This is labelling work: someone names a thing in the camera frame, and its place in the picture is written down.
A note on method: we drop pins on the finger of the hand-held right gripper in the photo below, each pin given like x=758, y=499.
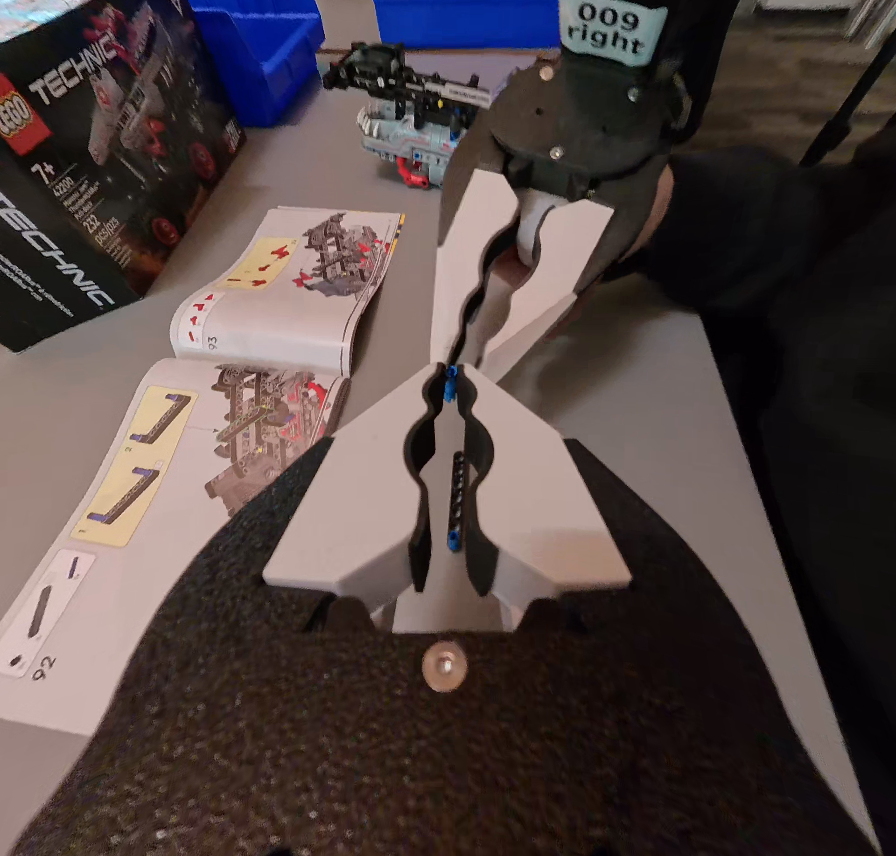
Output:
x=567, y=247
x=465, y=254

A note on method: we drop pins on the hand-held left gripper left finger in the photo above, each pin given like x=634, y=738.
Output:
x=350, y=513

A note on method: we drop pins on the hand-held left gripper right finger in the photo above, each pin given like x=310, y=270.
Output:
x=553, y=513

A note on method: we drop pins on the black toy beam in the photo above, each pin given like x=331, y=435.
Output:
x=458, y=492

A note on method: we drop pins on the blue connector pin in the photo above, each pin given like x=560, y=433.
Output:
x=454, y=539
x=451, y=384

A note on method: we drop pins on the person's right forearm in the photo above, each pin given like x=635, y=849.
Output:
x=742, y=226

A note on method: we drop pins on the person's right hand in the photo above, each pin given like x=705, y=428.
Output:
x=661, y=198

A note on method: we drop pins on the partly built toy vehicle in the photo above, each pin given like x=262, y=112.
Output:
x=406, y=132

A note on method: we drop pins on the blue storage bin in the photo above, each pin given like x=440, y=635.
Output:
x=259, y=44
x=455, y=2

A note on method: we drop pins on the open instruction booklet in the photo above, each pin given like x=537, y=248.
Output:
x=280, y=324

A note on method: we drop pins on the black tripod leg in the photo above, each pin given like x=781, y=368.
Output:
x=847, y=111

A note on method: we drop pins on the person's black clothing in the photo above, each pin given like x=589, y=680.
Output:
x=826, y=520

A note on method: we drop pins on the black toy set box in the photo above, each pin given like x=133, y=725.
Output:
x=105, y=170

